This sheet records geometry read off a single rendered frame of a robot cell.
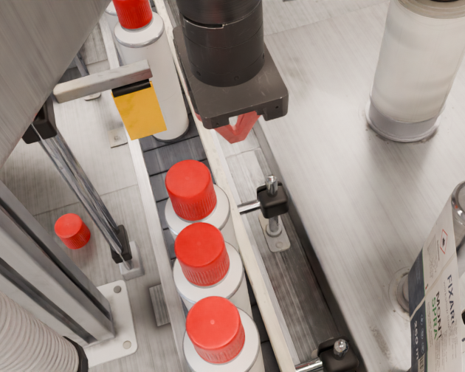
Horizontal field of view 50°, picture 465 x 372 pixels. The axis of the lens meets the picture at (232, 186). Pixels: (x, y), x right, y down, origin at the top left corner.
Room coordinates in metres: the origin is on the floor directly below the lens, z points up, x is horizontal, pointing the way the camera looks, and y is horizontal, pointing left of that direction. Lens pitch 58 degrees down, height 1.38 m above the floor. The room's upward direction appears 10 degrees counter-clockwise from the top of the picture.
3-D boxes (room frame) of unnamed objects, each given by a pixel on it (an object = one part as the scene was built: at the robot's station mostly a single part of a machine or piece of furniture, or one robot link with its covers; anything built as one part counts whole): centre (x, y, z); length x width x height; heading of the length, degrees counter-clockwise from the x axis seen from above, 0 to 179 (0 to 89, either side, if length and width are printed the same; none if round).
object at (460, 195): (0.15, -0.17, 0.97); 0.05 x 0.05 x 0.19
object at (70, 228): (0.31, 0.20, 0.85); 0.03 x 0.03 x 0.03
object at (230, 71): (0.28, -0.01, 1.13); 0.10 x 0.07 x 0.07; 8
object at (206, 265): (0.15, 0.03, 0.98); 0.05 x 0.05 x 0.20
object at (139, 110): (0.26, 0.06, 1.09); 0.03 x 0.01 x 0.06; 99
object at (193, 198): (0.20, 0.03, 0.98); 0.05 x 0.05 x 0.20
